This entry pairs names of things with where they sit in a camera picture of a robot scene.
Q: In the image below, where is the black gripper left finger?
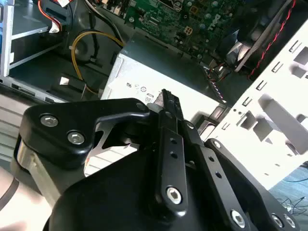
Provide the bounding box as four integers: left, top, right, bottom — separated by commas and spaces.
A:
13, 88, 189, 218

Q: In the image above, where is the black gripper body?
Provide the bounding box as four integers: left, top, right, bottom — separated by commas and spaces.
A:
42, 141, 229, 231

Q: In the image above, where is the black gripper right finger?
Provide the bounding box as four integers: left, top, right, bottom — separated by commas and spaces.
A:
179, 119, 302, 231

